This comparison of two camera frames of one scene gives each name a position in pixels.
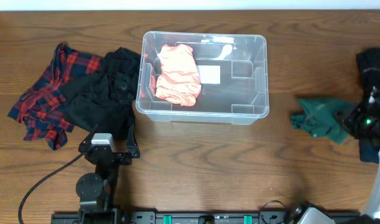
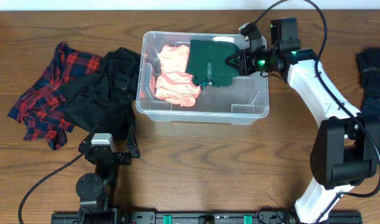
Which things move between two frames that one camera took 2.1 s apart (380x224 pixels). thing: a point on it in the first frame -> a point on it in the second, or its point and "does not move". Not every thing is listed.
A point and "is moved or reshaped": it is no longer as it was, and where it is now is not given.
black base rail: x=117 y=216 does not move
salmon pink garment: x=179 y=81 does not move
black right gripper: x=349 y=121 -> x=247 y=66
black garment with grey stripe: x=374 y=66 does not move
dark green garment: x=319 y=118 is moved or reshaped
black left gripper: x=119 y=156 does not move
